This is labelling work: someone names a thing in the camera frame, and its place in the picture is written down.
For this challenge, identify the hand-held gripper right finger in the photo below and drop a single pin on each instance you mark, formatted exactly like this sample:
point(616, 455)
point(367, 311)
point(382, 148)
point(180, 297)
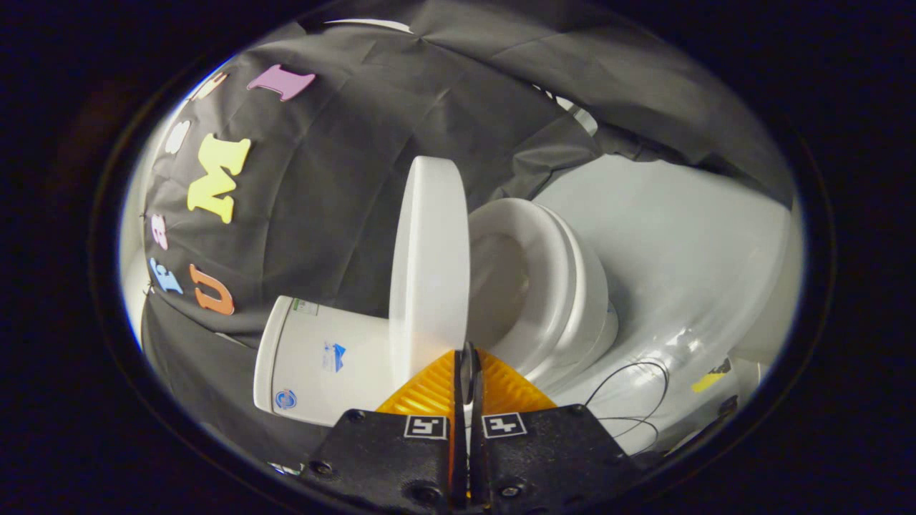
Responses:
point(544, 458)

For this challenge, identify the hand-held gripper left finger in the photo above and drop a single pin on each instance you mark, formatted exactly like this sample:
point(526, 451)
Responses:
point(386, 458)

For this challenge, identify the white ceramic toilet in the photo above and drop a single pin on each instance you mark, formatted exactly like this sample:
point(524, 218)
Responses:
point(336, 365)

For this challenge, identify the white toilet seat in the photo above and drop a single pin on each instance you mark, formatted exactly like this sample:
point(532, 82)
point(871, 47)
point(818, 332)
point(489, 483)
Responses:
point(554, 286)

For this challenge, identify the yellow floor tape piece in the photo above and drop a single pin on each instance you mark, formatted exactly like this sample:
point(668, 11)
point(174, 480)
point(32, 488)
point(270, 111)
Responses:
point(708, 379)

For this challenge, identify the black backdrop cloth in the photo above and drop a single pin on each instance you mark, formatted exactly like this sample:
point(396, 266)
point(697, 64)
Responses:
point(343, 186)

